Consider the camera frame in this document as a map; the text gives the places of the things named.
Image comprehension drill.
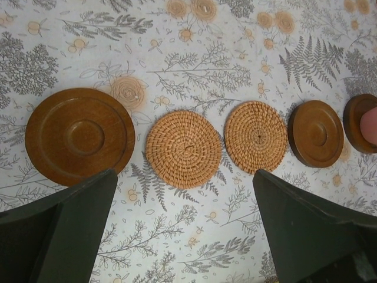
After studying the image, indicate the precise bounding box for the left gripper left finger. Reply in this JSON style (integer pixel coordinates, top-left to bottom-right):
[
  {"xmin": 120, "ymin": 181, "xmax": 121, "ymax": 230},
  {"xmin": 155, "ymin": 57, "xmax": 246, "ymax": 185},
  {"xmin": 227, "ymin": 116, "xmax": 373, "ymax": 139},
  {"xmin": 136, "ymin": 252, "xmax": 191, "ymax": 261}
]
[{"xmin": 1, "ymin": 169, "xmax": 118, "ymax": 282}]

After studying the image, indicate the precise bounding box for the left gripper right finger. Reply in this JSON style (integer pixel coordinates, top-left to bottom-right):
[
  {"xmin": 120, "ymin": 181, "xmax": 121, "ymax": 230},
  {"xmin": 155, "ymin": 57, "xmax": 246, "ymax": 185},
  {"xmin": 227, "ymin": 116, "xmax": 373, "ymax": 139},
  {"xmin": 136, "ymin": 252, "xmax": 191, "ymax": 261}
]
[{"xmin": 253, "ymin": 170, "xmax": 376, "ymax": 282}]

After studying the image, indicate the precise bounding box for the dark wooden coaster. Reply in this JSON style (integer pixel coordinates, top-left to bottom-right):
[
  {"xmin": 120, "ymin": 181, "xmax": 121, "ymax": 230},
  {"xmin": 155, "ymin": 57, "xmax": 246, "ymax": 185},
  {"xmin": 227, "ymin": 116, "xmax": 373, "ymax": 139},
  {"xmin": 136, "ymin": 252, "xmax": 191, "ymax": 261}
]
[{"xmin": 25, "ymin": 88, "xmax": 135, "ymax": 186}]

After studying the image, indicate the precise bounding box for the brown wooden coaster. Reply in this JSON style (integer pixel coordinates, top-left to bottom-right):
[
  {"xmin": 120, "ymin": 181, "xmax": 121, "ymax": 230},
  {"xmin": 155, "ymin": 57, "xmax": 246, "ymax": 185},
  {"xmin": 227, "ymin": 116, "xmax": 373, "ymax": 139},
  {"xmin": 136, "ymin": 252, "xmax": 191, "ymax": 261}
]
[
  {"xmin": 343, "ymin": 94, "xmax": 376, "ymax": 154},
  {"xmin": 288, "ymin": 100, "xmax": 344, "ymax": 168}
]

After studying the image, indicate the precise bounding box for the woven rattan coaster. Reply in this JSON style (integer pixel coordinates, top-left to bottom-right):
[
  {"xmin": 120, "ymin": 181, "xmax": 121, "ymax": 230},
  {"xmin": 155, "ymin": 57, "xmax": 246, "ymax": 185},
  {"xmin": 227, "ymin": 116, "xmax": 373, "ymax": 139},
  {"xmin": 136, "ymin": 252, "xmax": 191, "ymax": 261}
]
[
  {"xmin": 145, "ymin": 110, "xmax": 222, "ymax": 189},
  {"xmin": 224, "ymin": 101, "xmax": 288, "ymax": 175}
]

